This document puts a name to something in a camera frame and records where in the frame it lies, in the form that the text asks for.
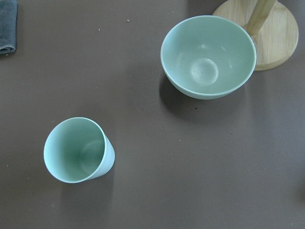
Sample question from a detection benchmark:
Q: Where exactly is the green cup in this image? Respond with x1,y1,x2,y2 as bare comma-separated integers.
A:
43,117,115,183

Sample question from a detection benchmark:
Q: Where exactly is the wooden cup tree stand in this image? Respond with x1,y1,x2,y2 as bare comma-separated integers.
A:
213,0,299,71

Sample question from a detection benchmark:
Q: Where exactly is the green bowl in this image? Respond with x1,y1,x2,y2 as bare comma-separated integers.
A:
160,15,256,100

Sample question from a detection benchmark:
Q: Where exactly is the grey folded cloth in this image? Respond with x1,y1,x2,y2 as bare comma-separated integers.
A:
0,0,18,54

